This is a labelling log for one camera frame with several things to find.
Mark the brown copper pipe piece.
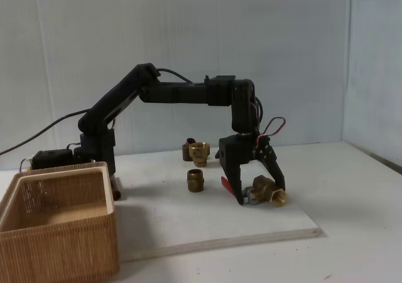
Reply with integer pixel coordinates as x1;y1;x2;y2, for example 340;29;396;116
110;176;122;201

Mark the slatted wooden box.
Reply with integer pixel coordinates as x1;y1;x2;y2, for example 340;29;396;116
0;161;121;283

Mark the brass ball valve red handle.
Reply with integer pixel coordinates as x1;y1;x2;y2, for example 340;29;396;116
220;175;287;209

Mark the brass threaded nipple fitting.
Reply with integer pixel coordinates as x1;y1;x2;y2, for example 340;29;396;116
187;169;205;193

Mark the red gripper wire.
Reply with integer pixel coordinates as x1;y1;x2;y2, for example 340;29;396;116
256;117;288;149

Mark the brass reducer fitting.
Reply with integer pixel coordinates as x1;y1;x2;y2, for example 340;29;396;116
188;142;210;168

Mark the white plywood board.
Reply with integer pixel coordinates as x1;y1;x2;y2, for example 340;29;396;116
108;146;324;263

